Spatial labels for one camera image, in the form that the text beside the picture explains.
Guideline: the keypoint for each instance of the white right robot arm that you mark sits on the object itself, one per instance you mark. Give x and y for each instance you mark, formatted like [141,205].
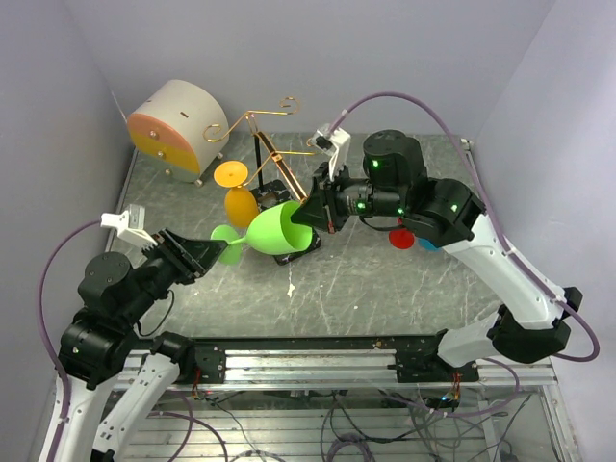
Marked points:
[529,325]

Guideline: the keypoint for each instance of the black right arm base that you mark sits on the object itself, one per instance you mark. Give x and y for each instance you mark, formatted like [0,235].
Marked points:
[416,360]

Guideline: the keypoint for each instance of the orange plastic wine glass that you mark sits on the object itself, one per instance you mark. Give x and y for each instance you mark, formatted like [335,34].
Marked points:
[239,203]

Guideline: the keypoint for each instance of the round pastel drawer box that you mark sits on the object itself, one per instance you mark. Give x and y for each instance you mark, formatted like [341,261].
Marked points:
[177,129]

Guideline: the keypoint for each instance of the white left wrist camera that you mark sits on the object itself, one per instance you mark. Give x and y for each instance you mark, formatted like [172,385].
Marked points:
[129,226]

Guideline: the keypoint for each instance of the red plastic wine glass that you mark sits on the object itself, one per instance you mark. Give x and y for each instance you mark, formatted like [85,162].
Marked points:
[401,237]

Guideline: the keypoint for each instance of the aluminium frame rail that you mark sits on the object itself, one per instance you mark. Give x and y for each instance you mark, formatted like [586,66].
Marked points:
[336,369]

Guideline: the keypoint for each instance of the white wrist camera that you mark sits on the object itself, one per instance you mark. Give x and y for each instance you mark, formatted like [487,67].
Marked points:
[129,226]
[335,145]

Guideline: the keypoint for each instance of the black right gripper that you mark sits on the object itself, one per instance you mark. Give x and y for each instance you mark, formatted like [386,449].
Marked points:
[321,208]

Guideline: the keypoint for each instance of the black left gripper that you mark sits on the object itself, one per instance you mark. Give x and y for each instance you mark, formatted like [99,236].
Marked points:
[190,257]

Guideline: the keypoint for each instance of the green plastic wine glass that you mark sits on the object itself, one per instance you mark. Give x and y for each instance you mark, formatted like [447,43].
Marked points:
[272,233]

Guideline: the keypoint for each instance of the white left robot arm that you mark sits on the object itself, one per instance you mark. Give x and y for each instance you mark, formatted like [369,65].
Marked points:
[94,347]

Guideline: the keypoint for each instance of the blue plastic wine glass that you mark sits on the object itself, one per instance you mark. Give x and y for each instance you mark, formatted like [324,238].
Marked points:
[427,245]

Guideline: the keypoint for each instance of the gold wire glass rack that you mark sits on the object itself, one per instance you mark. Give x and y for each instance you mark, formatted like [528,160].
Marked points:
[292,190]

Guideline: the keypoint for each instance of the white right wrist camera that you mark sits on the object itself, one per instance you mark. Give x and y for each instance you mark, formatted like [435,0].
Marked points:
[335,145]

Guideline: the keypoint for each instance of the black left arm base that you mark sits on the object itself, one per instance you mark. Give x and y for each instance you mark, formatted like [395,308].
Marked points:
[198,362]

